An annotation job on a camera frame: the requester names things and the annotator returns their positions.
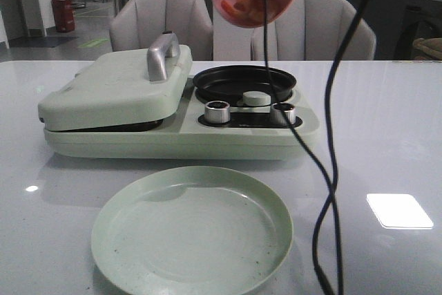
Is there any green sandwich maker lid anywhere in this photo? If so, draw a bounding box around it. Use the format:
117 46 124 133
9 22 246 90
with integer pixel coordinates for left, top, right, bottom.
38 33 193 131

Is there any pale shrimp piece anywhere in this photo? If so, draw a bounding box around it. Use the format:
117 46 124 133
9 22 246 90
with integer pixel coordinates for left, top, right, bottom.
233 0 265 23

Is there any orange shrimp piece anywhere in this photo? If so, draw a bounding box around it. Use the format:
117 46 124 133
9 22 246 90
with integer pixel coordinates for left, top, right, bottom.
220 0 238 18

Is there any green breakfast maker base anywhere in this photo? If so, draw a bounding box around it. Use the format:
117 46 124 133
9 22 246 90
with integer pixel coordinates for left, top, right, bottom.
44 82 304 160

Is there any left silver knob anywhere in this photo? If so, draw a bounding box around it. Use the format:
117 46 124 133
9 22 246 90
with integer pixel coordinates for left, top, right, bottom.
204 100 231 124

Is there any silver knob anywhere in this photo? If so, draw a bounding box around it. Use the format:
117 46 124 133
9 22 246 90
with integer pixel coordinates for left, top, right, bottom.
204 100 231 124
269 102 296 126

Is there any black round frying pan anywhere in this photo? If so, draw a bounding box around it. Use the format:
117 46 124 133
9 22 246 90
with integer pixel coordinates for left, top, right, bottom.
193 65 297 106

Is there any right silver knob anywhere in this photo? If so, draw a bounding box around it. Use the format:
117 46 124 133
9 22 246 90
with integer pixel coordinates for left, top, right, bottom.
269 102 296 126

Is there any white refrigerator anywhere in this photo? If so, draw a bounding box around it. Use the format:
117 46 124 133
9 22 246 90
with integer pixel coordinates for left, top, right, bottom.
213 9 253 61

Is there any light green plate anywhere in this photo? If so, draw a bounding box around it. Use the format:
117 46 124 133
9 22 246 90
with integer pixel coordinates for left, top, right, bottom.
91 166 293 294

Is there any beige chair left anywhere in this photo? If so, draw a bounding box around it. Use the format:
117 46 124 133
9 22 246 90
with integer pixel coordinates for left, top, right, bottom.
110 0 213 61

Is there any beige chair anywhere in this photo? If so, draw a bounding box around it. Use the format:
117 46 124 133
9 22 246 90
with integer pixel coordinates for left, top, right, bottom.
250 0 376 61
110 0 213 61

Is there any beige chair right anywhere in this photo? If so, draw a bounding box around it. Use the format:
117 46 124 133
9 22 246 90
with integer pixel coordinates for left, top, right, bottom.
250 0 376 61

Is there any red trash bin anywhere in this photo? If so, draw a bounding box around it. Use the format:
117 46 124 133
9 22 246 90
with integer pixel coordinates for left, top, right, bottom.
51 0 75 32

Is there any dark kitchen counter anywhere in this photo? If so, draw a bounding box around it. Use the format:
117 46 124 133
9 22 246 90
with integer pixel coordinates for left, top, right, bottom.
300 0 442 61

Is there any beige cushion at right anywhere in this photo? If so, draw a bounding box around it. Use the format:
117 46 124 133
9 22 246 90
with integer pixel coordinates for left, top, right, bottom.
412 37 442 61

